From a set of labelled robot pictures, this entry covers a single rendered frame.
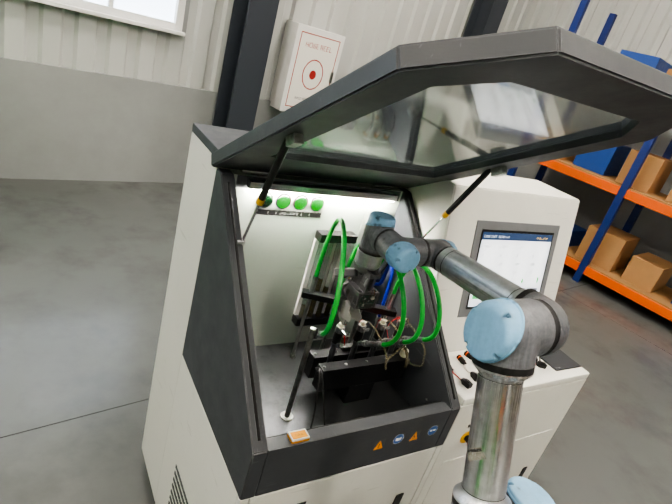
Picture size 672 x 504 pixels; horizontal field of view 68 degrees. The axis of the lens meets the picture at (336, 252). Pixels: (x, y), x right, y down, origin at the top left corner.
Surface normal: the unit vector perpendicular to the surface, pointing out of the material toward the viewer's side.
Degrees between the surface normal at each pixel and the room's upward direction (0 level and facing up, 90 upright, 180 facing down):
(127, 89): 90
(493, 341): 83
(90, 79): 90
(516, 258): 76
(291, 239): 90
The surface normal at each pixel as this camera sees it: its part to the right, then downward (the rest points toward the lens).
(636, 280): -0.74, 0.07
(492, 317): -0.84, -0.14
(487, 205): 0.53, 0.25
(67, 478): 0.27, -0.88
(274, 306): 0.47, 0.47
